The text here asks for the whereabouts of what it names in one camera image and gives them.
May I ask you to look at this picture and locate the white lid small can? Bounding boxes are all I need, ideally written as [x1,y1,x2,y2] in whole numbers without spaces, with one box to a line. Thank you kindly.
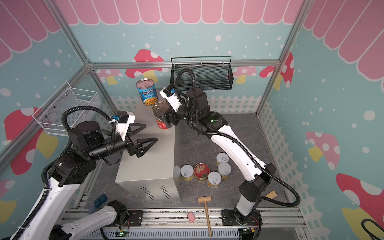
[218,163,232,180]

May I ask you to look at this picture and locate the grey metal cabinet counter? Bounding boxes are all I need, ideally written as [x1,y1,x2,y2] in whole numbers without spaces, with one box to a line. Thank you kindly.
[115,102,182,204]

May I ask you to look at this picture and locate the red lid flat tin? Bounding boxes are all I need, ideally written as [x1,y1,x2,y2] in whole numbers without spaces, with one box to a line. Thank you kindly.
[194,163,211,181]

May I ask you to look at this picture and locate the black wire mesh basket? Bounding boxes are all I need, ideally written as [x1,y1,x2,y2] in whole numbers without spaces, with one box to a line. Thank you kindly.
[170,56,234,91]

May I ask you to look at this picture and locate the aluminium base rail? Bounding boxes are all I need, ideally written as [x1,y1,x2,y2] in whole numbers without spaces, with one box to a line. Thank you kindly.
[59,206,307,240]

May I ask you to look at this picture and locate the dark chopped tomatoes can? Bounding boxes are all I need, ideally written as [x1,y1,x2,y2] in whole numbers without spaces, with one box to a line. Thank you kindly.
[153,101,172,130]

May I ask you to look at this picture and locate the yellow can silver lid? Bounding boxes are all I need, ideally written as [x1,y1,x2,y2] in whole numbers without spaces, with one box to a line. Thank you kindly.
[208,172,222,188]

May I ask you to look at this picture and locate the teal small block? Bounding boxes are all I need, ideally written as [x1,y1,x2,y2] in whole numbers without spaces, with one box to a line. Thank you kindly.
[93,194,108,208]

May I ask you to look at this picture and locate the small wooden block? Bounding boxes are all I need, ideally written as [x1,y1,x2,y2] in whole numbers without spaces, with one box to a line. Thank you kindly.
[266,191,278,199]

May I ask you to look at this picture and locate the blue chicken noodle soup can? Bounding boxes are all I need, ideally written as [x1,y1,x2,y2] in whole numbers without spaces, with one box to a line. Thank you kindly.
[136,79,158,106]

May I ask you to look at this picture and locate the wooden mallet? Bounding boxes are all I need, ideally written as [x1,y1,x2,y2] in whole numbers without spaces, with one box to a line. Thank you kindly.
[198,196,213,237]

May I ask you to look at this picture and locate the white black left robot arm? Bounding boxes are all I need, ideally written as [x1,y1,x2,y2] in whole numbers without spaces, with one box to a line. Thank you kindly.
[12,106,157,240]

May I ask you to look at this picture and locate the white wire mesh basket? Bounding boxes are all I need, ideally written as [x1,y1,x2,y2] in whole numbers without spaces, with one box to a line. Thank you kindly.
[32,81,103,139]

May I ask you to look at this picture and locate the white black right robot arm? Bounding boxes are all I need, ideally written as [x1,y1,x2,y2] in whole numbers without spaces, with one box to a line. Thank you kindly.
[161,68,301,225]

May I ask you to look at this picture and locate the pink eraser blob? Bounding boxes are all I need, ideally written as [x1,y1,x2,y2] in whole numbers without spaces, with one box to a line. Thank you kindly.
[187,212,196,222]

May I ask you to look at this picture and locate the green yellow white lid can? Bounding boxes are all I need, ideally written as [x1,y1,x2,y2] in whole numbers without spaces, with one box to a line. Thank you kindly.
[216,153,230,166]

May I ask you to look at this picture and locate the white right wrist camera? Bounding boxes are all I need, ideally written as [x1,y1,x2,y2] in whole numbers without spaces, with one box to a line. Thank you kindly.
[160,85,183,112]

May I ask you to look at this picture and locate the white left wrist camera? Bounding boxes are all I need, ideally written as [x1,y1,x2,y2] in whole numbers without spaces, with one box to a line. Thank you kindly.
[108,111,136,141]

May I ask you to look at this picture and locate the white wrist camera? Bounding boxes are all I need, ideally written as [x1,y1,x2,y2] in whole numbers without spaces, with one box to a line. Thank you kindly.
[160,85,183,112]
[108,111,136,141]

